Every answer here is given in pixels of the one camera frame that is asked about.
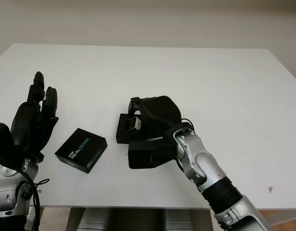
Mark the black RealSense box lid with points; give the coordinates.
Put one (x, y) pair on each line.
(80, 150)

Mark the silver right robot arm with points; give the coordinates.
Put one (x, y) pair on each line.
(205, 163)

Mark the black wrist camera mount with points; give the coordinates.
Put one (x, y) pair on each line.
(3, 144)
(143, 155)

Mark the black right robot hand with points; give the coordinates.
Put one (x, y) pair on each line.
(160, 115)

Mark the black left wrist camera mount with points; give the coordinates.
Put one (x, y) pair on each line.
(3, 144)

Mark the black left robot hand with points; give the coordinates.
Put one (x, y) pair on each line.
(28, 125)

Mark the small silver depth camera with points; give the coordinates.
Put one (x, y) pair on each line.
(133, 124)

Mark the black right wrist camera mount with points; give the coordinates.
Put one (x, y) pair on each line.
(143, 155)

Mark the black box base with insert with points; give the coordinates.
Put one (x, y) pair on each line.
(121, 137)

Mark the grey robot torso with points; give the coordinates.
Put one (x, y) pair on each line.
(136, 220)

